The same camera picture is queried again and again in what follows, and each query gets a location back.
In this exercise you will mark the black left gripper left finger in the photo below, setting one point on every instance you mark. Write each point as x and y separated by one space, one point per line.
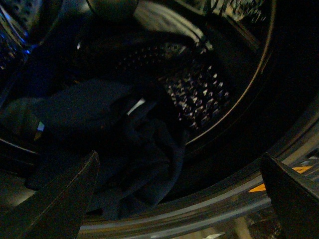
58 209

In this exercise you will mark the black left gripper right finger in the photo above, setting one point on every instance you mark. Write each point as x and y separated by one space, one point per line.
294 197

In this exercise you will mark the navy blue knit garment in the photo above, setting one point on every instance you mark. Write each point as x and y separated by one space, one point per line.
140 158

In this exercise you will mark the silver front-load washing machine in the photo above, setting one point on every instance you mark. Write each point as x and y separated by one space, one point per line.
240 76

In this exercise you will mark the yellow warning sticker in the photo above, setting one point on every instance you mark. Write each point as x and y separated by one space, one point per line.
299 169

